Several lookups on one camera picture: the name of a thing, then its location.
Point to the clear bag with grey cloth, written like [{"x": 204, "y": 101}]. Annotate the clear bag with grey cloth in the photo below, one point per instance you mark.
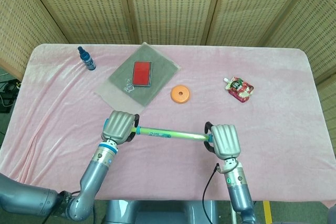
[{"x": 160, "y": 69}]

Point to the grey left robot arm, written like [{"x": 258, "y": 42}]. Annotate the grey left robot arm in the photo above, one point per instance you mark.
[{"x": 94, "y": 176}]

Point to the clear plastic tube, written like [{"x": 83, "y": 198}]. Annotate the clear plastic tube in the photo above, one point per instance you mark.
[{"x": 170, "y": 133}]

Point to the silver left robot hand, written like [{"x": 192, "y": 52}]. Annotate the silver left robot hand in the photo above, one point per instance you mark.
[{"x": 118, "y": 127}]

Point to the red drink pouch white spout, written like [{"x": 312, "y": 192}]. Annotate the red drink pouch white spout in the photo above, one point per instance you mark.
[{"x": 242, "y": 90}]

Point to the orange plastic disc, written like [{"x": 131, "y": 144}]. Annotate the orange plastic disc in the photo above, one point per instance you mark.
[{"x": 175, "y": 97}]

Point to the small patterned sticker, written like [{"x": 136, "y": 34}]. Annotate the small patterned sticker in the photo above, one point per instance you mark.
[{"x": 129, "y": 87}]

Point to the blue spray bottle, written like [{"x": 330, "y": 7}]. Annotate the blue spray bottle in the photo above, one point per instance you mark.
[{"x": 89, "y": 62}]

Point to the red flat rectangular case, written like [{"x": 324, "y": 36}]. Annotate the red flat rectangular case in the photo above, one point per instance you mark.
[{"x": 141, "y": 73}]

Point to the pink tablecloth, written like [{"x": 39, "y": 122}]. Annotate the pink tablecloth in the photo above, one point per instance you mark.
[{"x": 162, "y": 171}]

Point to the grey robot torso base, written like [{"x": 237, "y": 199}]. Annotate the grey robot torso base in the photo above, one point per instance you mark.
[{"x": 157, "y": 212}]

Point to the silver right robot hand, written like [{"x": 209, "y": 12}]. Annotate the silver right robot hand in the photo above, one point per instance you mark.
[{"x": 225, "y": 141}]

